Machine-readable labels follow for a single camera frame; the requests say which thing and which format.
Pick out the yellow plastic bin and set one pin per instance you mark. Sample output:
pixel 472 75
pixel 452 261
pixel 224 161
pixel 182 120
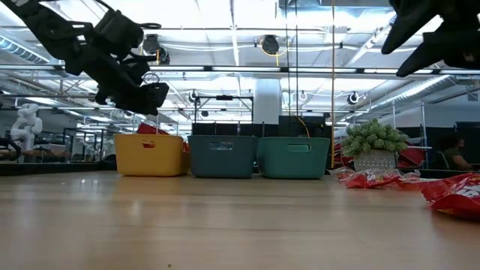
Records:
pixel 150 159

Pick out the black background partition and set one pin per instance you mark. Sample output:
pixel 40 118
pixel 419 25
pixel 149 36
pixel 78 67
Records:
pixel 225 129

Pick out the clear wrapped red fish candy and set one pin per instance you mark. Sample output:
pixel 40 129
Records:
pixel 410 180
pixel 337 171

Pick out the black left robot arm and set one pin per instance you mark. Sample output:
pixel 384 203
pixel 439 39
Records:
pixel 48 30

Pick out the potted artificial green plant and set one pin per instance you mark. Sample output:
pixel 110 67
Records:
pixel 375 138

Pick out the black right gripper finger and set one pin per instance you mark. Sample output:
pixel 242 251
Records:
pixel 412 18
pixel 431 52

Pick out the black background gantry frame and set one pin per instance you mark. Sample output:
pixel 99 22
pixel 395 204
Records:
pixel 225 97

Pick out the green plastic bin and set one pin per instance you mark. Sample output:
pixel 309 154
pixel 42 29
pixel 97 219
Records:
pixel 292 161

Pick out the blue plastic bin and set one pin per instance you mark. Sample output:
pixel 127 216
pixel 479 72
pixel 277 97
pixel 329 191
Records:
pixel 221 159

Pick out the red background object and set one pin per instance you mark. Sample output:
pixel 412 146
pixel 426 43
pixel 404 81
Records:
pixel 150 129
pixel 410 155

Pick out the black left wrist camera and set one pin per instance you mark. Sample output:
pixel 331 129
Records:
pixel 120 32

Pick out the seated person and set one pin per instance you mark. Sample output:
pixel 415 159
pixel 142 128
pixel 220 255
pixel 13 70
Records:
pixel 455 155

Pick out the red Skittles candy bag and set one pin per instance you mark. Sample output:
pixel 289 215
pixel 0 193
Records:
pixel 453 195
pixel 369 179

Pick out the long ceiling light bar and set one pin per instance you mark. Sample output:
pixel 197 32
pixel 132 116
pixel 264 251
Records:
pixel 243 68

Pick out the black background curtain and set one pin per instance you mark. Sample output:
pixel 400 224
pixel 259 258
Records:
pixel 431 142

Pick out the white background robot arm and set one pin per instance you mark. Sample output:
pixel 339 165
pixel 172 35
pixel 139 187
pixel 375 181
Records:
pixel 26 123

